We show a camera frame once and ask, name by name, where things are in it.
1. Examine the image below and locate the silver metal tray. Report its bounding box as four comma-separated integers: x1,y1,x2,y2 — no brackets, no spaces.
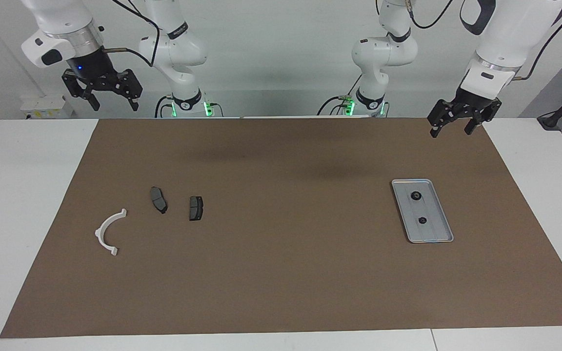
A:
391,179,454,243

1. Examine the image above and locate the curved dark brake pad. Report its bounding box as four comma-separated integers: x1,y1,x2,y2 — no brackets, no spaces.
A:
150,187,168,215

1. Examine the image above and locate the brown table mat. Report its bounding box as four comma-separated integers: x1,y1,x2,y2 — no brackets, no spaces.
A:
0,117,562,339

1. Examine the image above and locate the black right base cable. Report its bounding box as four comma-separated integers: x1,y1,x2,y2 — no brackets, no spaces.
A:
154,95,174,117

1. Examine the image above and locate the black base cable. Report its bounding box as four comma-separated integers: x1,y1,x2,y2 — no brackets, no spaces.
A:
154,95,174,117
317,95,355,116

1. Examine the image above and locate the white wall socket box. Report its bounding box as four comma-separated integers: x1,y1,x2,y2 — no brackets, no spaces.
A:
20,95,74,119

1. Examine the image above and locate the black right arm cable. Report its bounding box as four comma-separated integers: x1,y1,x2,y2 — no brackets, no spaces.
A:
100,0,161,68

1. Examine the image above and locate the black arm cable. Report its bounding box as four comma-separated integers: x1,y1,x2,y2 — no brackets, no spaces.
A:
100,0,161,68
405,0,562,81

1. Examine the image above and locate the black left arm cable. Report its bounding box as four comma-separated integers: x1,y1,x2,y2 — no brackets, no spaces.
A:
405,0,562,81

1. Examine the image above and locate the black left base cable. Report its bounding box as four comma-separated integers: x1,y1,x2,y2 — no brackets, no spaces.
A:
317,95,355,116

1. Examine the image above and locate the white half ring bracket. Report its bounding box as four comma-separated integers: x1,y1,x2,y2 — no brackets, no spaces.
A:
95,209,127,256

